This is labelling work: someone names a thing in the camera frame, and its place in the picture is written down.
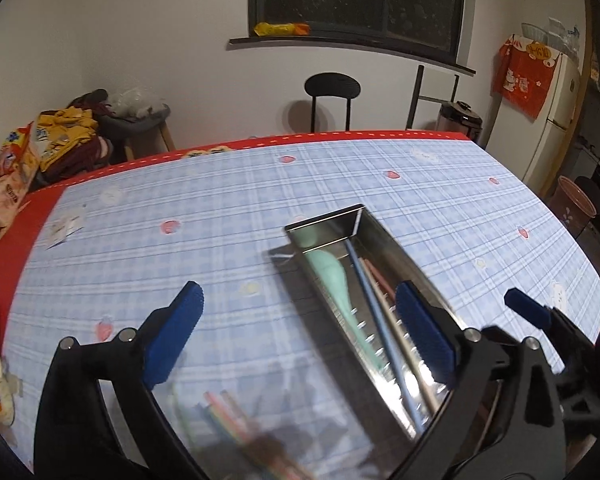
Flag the clear glass bowls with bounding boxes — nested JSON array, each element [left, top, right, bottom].
[[547, 17, 580, 56]]

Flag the dark red clothing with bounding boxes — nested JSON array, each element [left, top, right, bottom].
[[40, 89, 116, 186]]

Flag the snack bags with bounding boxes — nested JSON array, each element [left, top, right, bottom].
[[0, 175, 33, 246]]

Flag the clear plastic bag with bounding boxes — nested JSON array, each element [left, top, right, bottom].
[[111, 86, 165, 117]]

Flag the red cat print cloth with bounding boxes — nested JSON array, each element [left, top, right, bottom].
[[494, 34, 563, 121]]

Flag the white refrigerator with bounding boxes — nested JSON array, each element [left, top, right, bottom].
[[522, 35, 583, 196]]

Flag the yellow orange packet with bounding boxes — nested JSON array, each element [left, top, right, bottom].
[[254, 21, 311, 37]]

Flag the black metal frame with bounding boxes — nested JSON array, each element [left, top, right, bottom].
[[405, 65, 460, 131]]

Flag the red orange snack bag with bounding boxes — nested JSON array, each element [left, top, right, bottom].
[[0, 122, 43, 191]]

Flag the rice cooker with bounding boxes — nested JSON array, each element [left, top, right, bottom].
[[436, 100, 483, 147]]

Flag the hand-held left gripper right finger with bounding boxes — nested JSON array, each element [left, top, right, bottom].
[[390, 281, 566, 480]]

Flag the small white paper packet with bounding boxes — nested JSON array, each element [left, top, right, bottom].
[[45, 212, 88, 250]]

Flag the steel utensil tray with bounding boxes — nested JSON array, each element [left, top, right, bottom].
[[269, 203, 480, 445]]

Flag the light blue chopstick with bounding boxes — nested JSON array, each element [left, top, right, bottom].
[[344, 240, 425, 433]]

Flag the wooden door frame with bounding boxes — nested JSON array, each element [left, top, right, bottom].
[[577, 0, 600, 96]]

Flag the yellow clothing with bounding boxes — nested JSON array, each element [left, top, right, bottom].
[[35, 107, 101, 171]]

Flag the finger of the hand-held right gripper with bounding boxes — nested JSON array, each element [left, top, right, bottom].
[[504, 287, 600, 423]]

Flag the grey stool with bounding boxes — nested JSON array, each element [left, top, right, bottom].
[[97, 102, 175, 161]]

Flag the mint green spoon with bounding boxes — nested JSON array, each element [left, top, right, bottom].
[[304, 246, 381, 373]]

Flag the brown waste bin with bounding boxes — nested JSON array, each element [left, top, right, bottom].
[[547, 175, 598, 241]]

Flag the black round-back chair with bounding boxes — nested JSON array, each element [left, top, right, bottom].
[[304, 73, 363, 133]]

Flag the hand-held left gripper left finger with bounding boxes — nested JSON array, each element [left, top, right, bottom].
[[32, 281, 205, 480]]

